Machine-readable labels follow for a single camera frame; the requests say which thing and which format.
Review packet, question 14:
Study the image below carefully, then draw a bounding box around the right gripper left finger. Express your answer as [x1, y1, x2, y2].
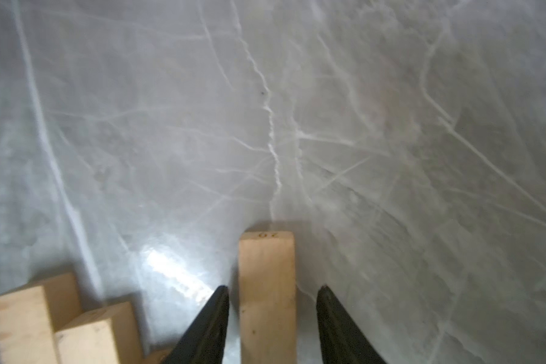
[161, 285, 230, 364]

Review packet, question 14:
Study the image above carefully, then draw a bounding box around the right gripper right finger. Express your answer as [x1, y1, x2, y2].
[316, 285, 386, 364]

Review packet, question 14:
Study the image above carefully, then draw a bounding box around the wooden block number 20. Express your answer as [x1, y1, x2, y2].
[238, 231, 297, 363]

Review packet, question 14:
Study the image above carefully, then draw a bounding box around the wooden block number 70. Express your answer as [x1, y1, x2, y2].
[142, 348, 172, 364]

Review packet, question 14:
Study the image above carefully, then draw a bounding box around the wooden block beside yellow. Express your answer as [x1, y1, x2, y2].
[55, 302, 143, 363]

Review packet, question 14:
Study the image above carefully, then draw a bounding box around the wooden block number 53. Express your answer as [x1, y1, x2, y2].
[0, 272, 82, 363]

